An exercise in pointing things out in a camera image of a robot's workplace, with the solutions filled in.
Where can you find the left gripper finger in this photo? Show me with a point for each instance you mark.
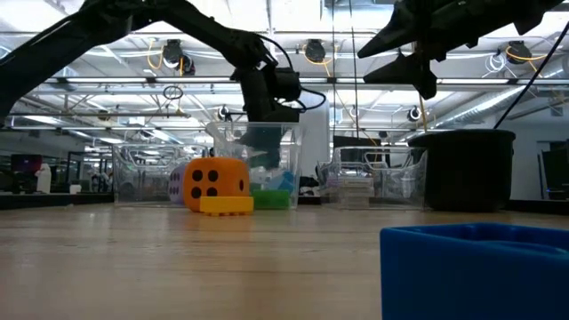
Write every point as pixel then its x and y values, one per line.
pixel 262 146

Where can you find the tall clear plastic bin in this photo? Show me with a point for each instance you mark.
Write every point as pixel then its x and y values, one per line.
pixel 222 142

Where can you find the orange toy block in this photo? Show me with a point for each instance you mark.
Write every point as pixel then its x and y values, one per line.
pixel 226 205

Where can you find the black bucket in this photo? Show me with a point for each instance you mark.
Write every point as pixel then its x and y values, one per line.
pixel 462 173

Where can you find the white plastic bottle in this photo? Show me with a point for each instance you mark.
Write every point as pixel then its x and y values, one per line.
pixel 43 180

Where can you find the white black-emblem card deck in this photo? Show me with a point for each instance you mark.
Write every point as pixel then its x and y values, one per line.
pixel 351 182

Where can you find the long ceiling light rail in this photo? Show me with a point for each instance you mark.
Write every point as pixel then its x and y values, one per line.
pixel 106 80

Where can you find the white building column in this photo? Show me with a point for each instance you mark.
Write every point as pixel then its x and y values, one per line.
pixel 318 129

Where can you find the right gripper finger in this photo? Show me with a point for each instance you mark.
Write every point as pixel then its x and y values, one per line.
pixel 409 71
pixel 395 31

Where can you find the black monitor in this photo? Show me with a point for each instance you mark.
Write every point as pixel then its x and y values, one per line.
pixel 555 169

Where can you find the blue hollow toy block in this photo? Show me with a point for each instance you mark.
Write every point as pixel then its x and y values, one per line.
pixel 467 275

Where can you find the black horizontal bar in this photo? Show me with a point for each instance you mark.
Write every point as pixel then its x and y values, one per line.
pixel 235 114

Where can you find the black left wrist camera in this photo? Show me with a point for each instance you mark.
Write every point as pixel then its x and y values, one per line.
pixel 288 83

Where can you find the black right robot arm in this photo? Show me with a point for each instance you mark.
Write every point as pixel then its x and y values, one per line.
pixel 511 13

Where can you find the purple foam die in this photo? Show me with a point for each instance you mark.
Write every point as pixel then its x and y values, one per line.
pixel 175 186

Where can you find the black workbench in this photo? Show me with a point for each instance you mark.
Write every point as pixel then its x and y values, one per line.
pixel 44 201

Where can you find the orange foam die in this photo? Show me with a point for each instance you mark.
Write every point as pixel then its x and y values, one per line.
pixel 222 186

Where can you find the low clear plastic bin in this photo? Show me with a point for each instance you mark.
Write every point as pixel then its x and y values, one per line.
pixel 142 178
pixel 391 178

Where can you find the dark red monitor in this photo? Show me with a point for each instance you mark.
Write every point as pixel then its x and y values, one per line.
pixel 26 163

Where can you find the bright green toy block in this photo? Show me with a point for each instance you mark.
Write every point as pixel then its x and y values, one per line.
pixel 271 200

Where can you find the silver ceiling air duct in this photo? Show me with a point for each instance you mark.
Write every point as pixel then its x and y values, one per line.
pixel 502 100

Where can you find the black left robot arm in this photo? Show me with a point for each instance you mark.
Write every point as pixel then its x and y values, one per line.
pixel 53 49

